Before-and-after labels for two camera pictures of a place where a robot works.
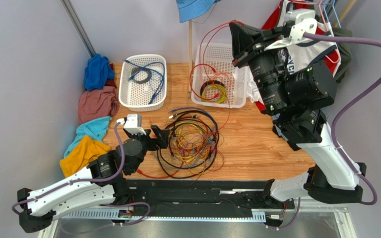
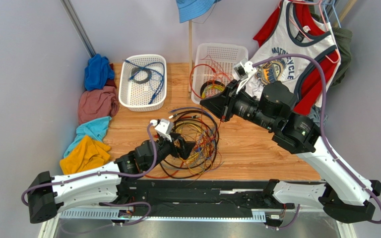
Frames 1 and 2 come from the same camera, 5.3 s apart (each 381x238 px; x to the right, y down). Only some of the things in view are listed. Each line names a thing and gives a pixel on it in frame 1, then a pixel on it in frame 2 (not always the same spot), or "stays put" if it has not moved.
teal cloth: (96, 130) stays put
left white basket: (143, 82) stays put
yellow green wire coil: (222, 99) stays put
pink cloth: (97, 103) stays put
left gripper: (162, 136) to (185, 147)
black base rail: (203, 198) stays put
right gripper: (254, 50) to (226, 102)
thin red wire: (201, 59) to (214, 70)
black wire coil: (135, 70) stays put
